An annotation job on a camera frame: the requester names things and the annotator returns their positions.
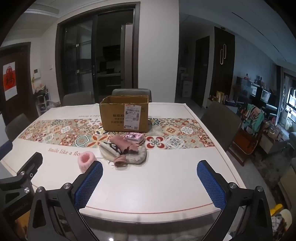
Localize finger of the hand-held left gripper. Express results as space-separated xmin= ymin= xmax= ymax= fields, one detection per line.
xmin=0 ymin=152 xmax=43 ymax=205

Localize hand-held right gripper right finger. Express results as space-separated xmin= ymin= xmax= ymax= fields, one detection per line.
xmin=196 ymin=159 xmax=274 ymax=241

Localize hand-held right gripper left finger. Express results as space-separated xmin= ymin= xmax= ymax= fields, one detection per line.
xmin=26 ymin=160 xmax=104 ymax=241

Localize pink fluffy wristband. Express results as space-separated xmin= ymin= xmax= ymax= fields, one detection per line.
xmin=77 ymin=151 xmax=97 ymax=173

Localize pink knit cloth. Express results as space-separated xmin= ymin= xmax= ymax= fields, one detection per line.
xmin=109 ymin=135 xmax=145 ymax=154

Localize grey patterned cloth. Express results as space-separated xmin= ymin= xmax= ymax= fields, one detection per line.
xmin=109 ymin=142 xmax=148 ymax=165

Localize cardboard box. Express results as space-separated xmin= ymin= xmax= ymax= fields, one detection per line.
xmin=99 ymin=95 xmax=149 ymax=133

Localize grey dining chair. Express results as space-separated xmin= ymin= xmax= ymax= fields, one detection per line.
xmin=111 ymin=88 xmax=152 ymax=103
xmin=5 ymin=113 xmax=33 ymax=142
xmin=201 ymin=101 xmax=242 ymax=158
xmin=62 ymin=91 xmax=94 ymax=107

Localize wooden chair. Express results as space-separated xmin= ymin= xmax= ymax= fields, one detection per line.
xmin=228 ymin=126 xmax=264 ymax=166

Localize white shoe rack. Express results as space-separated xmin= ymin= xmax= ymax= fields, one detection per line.
xmin=35 ymin=85 xmax=50 ymax=112

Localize pink printed packet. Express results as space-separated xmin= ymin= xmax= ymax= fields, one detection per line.
xmin=124 ymin=132 xmax=144 ymax=142

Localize yellow plastic toy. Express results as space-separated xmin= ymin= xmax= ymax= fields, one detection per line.
xmin=269 ymin=203 xmax=284 ymax=216

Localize brown wooden door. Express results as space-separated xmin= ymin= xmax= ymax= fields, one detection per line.
xmin=0 ymin=42 xmax=38 ymax=127

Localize pile of colourful clothes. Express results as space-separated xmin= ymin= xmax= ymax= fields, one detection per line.
xmin=240 ymin=104 xmax=265 ymax=136

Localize red paper door poster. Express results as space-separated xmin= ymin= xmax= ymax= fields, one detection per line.
xmin=3 ymin=62 xmax=17 ymax=101

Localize television screen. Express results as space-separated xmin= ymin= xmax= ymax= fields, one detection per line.
xmin=260 ymin=89 xmax=272 ymax=102

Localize stacked white cartons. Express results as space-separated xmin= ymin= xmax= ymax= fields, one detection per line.
xmin=179 ymin=67 xmax=193 ymax=98

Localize dark hallway door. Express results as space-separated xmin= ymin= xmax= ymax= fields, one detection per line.
xmin=191 ymin=36 xmax=210 ymax=108

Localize dark sliding glass door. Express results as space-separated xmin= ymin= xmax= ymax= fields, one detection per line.
xmin=55 ymin=2 xmax=141 ymax=106

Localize window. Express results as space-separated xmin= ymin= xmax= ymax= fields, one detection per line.
xmin=281 ymin=72 xmax=296 ymax=126

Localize silver refrigerator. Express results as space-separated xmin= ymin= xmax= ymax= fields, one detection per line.
xmin=120 ymin=23 xmax=133 ymax=90

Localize dark cabinet with metal handle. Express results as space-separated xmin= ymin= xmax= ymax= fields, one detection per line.
xmin=209 ymin=26 xmax=235 ymax=109

